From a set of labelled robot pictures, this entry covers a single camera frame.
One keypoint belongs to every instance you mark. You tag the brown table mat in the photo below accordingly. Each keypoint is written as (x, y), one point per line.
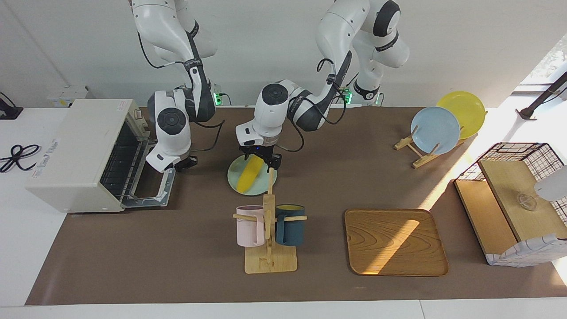
(354, 177)

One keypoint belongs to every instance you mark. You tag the yellow corn cob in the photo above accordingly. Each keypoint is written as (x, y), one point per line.
(248, 179)

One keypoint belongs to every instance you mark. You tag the narrow light wooden board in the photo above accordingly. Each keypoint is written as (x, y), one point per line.
(483, 212)

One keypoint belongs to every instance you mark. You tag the wide light wooden board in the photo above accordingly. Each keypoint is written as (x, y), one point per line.
(514, 186)

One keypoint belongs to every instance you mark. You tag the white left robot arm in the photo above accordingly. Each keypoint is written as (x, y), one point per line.
(274, 110)

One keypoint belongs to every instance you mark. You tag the pink mug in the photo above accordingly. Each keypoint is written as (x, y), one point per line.
(248, 228)

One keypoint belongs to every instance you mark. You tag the light blue plate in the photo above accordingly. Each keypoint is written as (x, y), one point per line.
(436, 130)

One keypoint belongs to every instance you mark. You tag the wooden plate rack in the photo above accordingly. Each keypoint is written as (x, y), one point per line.
(421, 160)

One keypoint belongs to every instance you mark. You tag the white cylindrical object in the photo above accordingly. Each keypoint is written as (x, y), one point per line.
(553, 186)

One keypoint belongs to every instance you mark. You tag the black stand pole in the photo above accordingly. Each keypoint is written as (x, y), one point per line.
(542, 95)

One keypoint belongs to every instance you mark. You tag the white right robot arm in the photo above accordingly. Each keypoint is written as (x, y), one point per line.
(170, 128)

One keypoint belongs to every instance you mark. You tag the brown wooden tray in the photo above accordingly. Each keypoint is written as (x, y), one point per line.
(394, 243)

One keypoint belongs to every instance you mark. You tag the pale green plate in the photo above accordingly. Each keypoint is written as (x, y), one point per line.
(261, 184)

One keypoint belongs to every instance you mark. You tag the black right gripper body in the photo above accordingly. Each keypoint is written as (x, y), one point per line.
(185, 162)

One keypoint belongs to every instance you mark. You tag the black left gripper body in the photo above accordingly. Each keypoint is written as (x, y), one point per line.
(261, 150)

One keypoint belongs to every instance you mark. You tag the black clamp mount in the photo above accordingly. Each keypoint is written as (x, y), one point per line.
(9, 111)

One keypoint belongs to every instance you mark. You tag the yellow plate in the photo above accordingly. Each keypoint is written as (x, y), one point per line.
(469, 110)

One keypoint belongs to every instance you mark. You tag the white toaster oven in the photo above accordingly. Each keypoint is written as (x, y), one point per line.
(71, 150)

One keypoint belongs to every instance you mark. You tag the wooden mug rack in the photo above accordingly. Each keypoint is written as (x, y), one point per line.
(270, 263)

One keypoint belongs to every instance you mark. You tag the white power strip box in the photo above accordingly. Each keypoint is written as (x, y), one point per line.
(66, 95)

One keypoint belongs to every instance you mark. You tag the dark teal mug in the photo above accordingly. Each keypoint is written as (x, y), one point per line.
(292, 228)

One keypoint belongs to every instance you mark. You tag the small clear glass piece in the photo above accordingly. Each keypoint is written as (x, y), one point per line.
(527, 202)

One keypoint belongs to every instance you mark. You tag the white checked cloth liner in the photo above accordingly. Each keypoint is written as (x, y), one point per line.
(527, 254)

